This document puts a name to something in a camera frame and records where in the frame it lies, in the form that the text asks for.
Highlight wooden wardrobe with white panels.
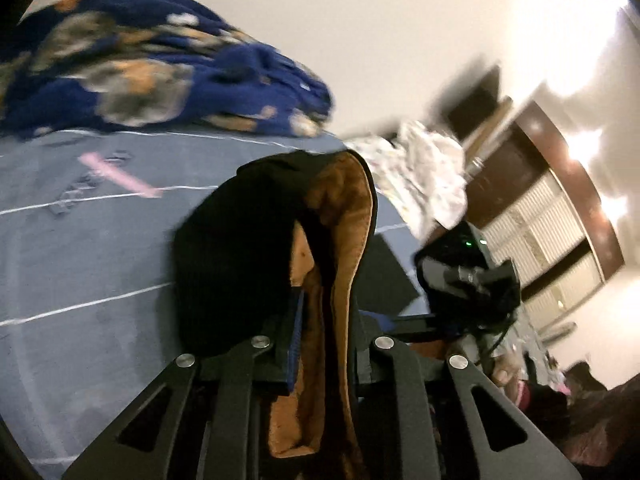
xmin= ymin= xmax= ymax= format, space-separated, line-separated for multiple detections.
xmin=440 ymin=95 xmax=626 ymax=341

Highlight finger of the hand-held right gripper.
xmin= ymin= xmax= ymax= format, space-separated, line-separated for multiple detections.
xmin=361 ymin=310 xmax=451 ymax=343

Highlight person's right hand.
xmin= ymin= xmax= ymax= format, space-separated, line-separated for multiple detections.
xmin=487 ymin=347 xmax=531 ymax=393

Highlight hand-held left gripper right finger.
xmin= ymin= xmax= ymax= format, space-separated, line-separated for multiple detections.
xmin=356 ymin=310 xmax=583 ymax=480

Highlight dark wall object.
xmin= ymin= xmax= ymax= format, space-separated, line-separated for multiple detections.
xmin=435 ymin=62 xmax=503 ymax=136

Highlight white patterned cloth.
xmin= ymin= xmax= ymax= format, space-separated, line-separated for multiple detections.
xmin=345 ymin=120 xmax=471 ymax=241

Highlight black pants with brown lining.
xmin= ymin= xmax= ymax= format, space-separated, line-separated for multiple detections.
xmin=172 ymin=150 xmax=426 ymax=480

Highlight dark red cloth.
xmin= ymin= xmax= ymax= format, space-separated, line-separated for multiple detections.
xmin=520 ymin=360 xmax=640 ymax=480

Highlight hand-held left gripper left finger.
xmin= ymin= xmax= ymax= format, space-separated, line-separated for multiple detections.
xmin=62 ymin=289 xmax=307 ymax=480

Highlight blue animal print blanket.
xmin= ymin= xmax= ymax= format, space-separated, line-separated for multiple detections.
xmin=0 ymin=0 xmax=335 ymax=141

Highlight blue checked bed sheet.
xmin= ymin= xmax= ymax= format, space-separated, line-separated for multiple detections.
xmin=0 ymin=127 xmax=426 ymax=471

